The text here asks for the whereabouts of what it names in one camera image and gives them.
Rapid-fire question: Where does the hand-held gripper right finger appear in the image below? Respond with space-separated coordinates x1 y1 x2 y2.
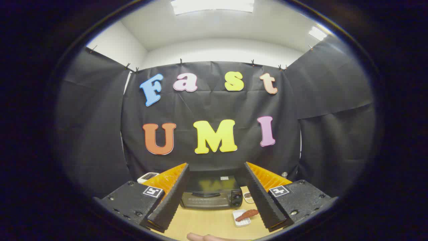
243 162 338 232

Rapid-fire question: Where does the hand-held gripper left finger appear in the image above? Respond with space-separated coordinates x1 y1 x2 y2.
94 163 190 234

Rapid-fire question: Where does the brown meat piece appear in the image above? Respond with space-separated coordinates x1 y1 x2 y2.
235 209 259 222

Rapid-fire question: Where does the black toaster oven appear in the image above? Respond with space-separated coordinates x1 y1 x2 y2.
180 169 249 211

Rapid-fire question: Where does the white bread toaster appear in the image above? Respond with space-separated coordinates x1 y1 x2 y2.
137 172 160 184

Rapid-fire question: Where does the white rectangular tray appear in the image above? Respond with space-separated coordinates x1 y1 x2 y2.
232 209 252 228

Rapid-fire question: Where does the ceiling light panel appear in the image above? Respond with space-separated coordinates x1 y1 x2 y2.
308 26 328 41

